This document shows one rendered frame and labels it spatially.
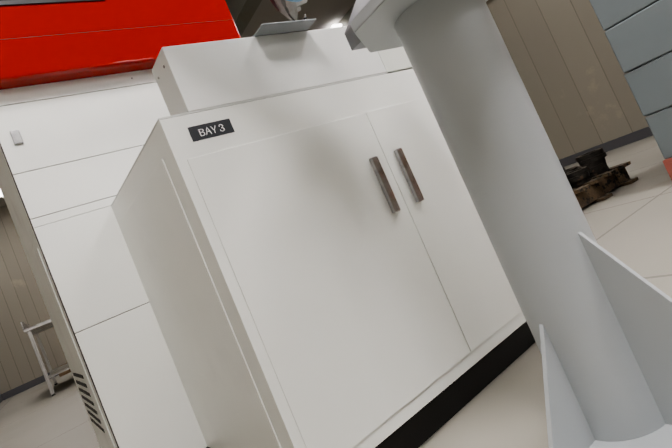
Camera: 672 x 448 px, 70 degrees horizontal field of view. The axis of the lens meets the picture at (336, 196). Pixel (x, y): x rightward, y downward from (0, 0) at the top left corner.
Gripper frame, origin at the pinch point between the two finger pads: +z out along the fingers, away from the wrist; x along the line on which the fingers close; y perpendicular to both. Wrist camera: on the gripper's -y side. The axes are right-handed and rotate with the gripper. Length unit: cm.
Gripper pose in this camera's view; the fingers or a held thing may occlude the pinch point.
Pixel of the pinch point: (291, 17)
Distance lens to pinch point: 128.1
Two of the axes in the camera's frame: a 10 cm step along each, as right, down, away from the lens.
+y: 7.6, -2.9, 5.9
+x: -5.2, 2.8, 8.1
